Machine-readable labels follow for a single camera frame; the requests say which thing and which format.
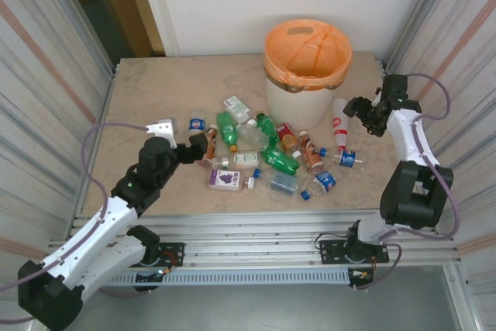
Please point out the clear square bottle green-white label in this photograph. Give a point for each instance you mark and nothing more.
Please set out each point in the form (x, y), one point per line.
(244, 158)
(236, 107)

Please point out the white bin with orange bag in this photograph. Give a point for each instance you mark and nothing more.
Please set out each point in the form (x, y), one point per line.
(306, 48)

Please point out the bottle with purple grape label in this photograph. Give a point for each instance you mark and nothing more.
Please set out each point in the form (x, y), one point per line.
(224, 179)

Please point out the white bottle red label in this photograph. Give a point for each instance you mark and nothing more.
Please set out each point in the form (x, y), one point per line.
(340, 121)

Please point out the brown packing tape strip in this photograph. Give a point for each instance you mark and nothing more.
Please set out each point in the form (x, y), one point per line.
(333, 86)
(284, 85)

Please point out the aluminium rail frame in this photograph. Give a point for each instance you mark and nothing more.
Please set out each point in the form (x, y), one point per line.
(248, 230)

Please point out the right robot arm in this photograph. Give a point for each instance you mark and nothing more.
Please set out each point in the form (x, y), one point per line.
(410, 141)

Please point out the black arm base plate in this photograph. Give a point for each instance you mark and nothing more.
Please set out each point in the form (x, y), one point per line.
(333, 251)
(174, 253)

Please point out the clear bottle white cap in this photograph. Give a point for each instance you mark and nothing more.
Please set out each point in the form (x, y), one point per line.
(253, 136)

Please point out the white ribbed plastic bin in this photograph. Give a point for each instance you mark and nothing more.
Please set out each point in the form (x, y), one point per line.
(298, 110)

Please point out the orange-brown drink bottle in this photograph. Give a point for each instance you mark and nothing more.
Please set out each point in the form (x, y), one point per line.
(310, 152)
(212, 145)

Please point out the yellow power connector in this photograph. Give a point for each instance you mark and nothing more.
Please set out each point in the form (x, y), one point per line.
(164, 271)
(362, 273)

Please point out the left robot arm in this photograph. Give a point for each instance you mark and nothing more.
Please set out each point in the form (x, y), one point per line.
(97, 226)

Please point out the clear bottle grey-blue label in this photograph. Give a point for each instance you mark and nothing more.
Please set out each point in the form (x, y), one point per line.
(283, 183)

